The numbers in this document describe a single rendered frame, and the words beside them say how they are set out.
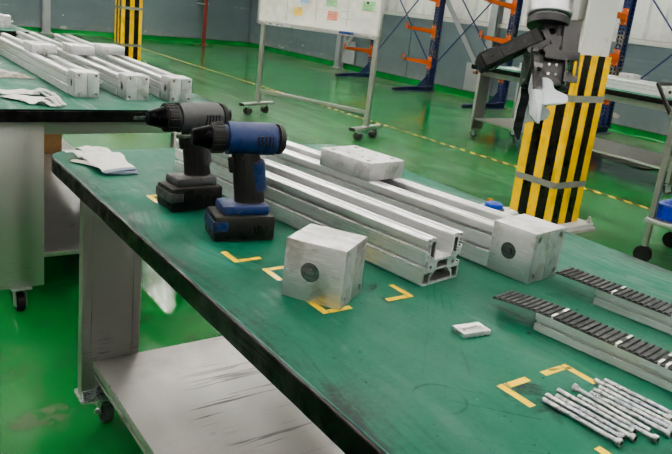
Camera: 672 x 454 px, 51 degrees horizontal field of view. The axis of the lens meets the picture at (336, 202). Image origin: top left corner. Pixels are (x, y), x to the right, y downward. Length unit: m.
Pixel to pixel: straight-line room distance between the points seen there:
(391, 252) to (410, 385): 0.40
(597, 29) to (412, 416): 3.88
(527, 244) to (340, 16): 5.81
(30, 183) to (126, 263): 0.82
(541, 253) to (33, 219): 1.93
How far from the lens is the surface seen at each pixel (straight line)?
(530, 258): 1.30
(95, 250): 1.94
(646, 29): 10.08
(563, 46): 1.26
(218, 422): 1.81
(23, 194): 2.71
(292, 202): 1.42
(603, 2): 4.57
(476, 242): 1.36
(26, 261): 2.80
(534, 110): 1.17
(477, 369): 0.97
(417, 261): 1.20
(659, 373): 1.06
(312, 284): 1.08
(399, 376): 0.92
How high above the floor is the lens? 1.22
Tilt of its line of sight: 16 degrees down
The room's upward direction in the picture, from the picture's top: 7 degrees clockwise
